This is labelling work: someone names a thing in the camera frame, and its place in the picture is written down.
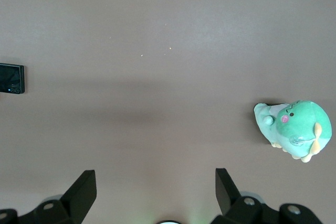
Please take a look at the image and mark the green dinosaur plush toy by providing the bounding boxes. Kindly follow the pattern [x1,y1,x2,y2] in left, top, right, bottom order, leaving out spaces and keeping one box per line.
[253,100,333,164]

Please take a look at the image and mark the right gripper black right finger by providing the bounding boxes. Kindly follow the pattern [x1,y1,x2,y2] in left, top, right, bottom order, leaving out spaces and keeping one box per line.
[211,167,323,224]

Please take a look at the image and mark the brown table cover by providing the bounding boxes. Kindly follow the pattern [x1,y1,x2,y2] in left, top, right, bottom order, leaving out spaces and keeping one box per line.
[0,0,336,224]

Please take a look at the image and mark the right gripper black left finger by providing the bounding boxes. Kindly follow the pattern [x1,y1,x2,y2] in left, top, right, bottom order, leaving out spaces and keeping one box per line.
[0,169,98,224]

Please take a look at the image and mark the black phone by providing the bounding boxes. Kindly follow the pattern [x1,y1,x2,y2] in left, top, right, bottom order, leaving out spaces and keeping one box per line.
[0,62,26,94]

